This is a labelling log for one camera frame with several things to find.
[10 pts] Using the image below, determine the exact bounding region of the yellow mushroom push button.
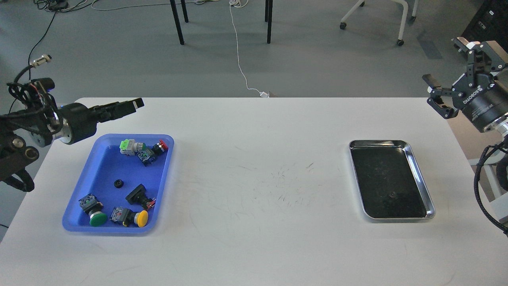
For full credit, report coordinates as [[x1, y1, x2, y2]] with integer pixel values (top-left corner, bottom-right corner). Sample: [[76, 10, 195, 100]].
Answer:
[[109, 207, 148, 228]]

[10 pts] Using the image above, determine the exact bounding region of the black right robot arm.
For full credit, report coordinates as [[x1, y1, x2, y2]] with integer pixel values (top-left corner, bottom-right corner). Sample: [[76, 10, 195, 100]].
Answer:
[[422, 37, 508, 235]]

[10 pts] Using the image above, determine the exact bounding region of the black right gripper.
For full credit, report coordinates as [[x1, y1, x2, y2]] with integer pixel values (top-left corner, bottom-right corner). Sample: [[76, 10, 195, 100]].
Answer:
[[422, 37, 508, 133]]

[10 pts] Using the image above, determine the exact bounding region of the red push button switch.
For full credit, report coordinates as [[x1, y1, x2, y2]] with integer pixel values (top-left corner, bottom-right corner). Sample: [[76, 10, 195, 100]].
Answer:
[[151, 139, 169, 156]]

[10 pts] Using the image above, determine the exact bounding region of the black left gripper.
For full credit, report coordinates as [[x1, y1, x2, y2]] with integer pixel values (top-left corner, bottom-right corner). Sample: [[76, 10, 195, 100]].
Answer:
[[53, 98, 144, 145]]

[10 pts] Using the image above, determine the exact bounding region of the white cable on floor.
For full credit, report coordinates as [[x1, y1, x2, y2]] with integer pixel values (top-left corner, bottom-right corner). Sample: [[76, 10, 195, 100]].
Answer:
[[229, 0, 270, 98]]

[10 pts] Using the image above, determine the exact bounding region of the black table leg left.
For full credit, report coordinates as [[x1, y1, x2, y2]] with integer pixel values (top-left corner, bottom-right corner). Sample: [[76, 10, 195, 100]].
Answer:
[[170, 0, 189, 45]]

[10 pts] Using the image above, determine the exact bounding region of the black equipment case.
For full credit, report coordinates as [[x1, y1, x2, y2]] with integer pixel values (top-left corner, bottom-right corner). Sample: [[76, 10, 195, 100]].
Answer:
[[461, 0, 508, 48]]

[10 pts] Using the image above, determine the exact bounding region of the metal tray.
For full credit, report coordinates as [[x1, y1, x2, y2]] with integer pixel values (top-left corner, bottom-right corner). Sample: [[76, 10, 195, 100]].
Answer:
[[349, 140, 435, 222]]

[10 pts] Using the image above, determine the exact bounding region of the black table leg right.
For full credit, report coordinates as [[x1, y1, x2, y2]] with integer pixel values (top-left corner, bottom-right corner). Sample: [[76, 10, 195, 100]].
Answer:
[[264, 0, 273, 44]]

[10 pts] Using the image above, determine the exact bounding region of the black industrial switch part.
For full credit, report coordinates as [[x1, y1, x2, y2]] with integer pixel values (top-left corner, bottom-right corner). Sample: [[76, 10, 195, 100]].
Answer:
[[125, 184, 156, 211]]

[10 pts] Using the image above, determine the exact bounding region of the white office chair base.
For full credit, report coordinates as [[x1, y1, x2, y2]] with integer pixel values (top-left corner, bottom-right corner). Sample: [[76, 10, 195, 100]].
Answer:
[[339, 0, 419, 46]]

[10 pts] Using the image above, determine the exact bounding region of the black blue switch block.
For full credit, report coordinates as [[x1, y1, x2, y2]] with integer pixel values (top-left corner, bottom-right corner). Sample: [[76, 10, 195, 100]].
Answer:
[[137, 149, 157, 166]]

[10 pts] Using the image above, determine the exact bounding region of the black table leg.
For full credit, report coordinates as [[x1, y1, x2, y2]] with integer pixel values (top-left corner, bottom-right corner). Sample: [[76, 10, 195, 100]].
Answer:
[[264, 0, 273, 44], [170, 0, 189, 45]]

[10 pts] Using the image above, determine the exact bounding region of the green white push button switch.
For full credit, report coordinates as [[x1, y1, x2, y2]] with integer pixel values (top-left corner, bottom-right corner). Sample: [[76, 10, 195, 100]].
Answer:
[[119, 139, 146, 156]]

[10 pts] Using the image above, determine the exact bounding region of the green mushroom push button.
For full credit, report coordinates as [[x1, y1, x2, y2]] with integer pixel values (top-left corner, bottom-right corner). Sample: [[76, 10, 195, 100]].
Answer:
[[79, 193, 108, 227]]

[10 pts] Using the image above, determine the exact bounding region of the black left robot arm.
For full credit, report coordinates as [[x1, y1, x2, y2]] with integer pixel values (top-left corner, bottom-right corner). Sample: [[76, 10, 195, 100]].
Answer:
[[0, 54, 144, 192]]

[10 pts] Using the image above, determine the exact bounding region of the blue plastic tray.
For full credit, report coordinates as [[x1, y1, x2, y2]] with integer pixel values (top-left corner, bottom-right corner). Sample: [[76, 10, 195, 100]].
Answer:
[[62, 133, 174, 235]]

